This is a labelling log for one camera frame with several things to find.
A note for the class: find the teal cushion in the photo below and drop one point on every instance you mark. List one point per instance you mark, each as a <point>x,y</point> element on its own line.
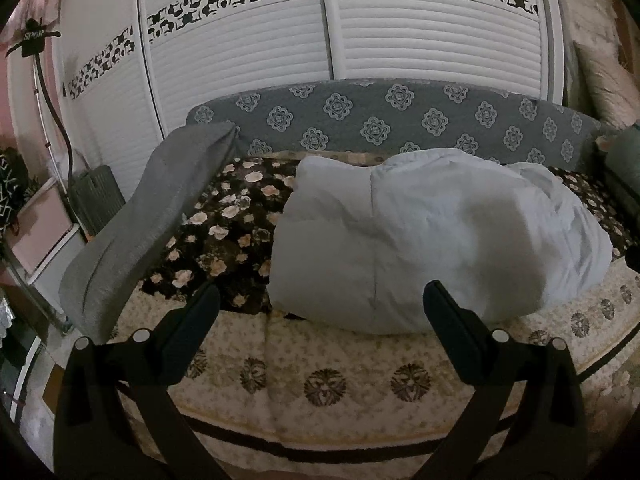
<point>625,165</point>

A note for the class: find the grey patterned sofa backrest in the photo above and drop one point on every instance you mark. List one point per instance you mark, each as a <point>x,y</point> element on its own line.
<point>400,110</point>

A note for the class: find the dark floral blanket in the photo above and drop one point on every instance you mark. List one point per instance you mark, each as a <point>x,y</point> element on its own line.
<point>225,240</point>

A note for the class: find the pink and white box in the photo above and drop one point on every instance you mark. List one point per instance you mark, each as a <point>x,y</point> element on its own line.
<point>40,235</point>

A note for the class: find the cream fuzzy pillow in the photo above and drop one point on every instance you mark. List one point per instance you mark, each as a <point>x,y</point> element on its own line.
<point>607,85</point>

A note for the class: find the cream medallion blanket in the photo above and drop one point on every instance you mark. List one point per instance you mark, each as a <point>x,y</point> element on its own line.
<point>325,340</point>

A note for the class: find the white louvred wardrobe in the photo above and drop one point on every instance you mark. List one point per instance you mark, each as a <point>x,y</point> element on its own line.
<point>240,60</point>

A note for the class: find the white lace cloth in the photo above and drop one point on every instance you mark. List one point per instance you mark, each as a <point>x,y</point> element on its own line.
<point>5,317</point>

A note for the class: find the black and white patterned cloth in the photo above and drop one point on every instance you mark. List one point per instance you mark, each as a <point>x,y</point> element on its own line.
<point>12,185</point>

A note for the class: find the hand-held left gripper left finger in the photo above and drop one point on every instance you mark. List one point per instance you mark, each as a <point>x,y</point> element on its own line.
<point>200,320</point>

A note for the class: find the black ribbed panel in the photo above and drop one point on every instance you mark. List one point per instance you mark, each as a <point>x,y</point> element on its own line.
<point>97,200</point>

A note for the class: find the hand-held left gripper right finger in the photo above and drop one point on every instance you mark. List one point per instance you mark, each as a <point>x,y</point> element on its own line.
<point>445,320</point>

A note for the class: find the grey fabric cushion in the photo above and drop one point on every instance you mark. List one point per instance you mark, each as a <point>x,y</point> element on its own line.
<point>150,210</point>

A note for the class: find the light blue padded garment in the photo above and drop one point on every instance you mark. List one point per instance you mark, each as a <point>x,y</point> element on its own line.
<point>425,235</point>

